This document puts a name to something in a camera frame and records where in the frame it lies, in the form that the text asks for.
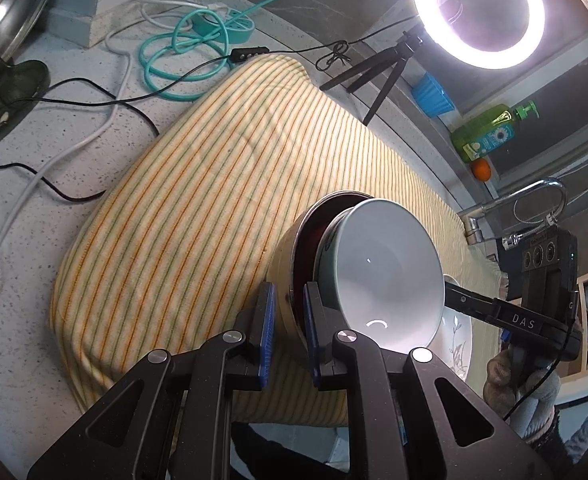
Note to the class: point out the green dish soap bottle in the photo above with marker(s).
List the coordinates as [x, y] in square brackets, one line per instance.
[483, 132]

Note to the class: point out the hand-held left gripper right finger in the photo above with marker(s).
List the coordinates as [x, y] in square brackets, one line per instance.
[311, 340]

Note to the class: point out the grey-green ceramic bowl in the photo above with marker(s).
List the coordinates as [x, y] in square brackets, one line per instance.
[388, 260]

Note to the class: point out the orange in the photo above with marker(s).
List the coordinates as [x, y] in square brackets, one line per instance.
[482, 169]

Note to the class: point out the dark green dish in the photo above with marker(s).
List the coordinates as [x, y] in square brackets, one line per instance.
[19, 80]

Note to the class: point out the red steel bowl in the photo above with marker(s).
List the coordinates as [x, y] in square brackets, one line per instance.
[314, 240]

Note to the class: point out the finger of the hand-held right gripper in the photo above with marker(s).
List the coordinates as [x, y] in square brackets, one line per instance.
[513, 317]

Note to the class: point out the white plate with faint print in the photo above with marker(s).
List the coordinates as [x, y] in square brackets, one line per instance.
[456, 330]

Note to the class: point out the yellow striped cloth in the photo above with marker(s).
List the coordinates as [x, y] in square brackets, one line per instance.
[199, 185]

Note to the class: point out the person's right hand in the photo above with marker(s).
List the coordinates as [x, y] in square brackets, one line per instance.
[498, 380]

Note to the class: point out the large steel bowl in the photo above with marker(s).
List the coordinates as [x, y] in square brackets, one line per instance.
[286, 270]

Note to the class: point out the chrome faucet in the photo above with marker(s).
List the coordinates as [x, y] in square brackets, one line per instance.
[473, 225]

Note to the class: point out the person's right forearm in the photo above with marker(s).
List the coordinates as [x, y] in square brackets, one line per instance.
[553, 440]

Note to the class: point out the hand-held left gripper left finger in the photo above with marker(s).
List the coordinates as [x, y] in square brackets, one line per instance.
[266, 335]

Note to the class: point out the teal power strip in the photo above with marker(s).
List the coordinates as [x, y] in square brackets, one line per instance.
[239, 30]

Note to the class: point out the black tripod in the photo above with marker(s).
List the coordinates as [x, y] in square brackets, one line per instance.
[407, 45]

